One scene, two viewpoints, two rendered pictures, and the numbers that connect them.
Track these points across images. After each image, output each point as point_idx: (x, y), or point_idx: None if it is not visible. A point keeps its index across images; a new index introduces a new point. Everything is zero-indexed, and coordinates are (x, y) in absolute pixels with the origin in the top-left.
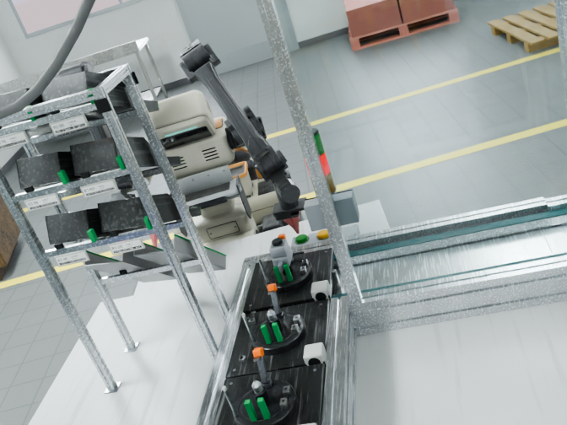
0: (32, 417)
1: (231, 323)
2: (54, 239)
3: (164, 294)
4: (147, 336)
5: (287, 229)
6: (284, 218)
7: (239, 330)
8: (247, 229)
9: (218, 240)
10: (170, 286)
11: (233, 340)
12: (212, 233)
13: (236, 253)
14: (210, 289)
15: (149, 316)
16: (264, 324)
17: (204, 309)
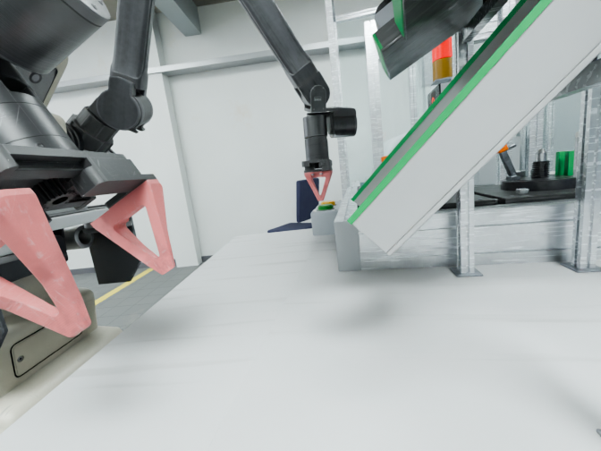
0: None
1: (524, 205)
2: None
3: (266, 403)
4: (537, 410)
5: (211, 266)
6: (331, 169)
7: (545, 194)
8: (95, 326)
9: (42, 371)
10: (224, 392)
11: (566, 199)
12: (24, 355)
13: (211, 297)
14: (318, 310)
15: (402, 429)
16: (533, 180)
17: (393, 307)
